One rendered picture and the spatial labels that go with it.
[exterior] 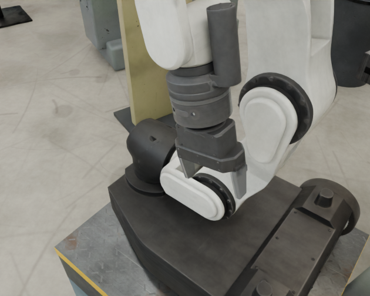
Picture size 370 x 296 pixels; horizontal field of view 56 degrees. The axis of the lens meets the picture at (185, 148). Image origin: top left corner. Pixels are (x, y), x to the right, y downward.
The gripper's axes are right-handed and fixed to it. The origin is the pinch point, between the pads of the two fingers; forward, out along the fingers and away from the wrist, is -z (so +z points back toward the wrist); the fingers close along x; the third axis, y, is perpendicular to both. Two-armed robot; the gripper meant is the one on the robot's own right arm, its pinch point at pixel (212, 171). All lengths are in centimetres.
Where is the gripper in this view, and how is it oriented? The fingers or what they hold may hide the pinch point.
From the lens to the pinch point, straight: 58.1
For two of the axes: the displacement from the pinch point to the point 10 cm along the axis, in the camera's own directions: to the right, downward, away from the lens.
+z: -1.6, -8.2, -5.4
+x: 7.5, 2.5, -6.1
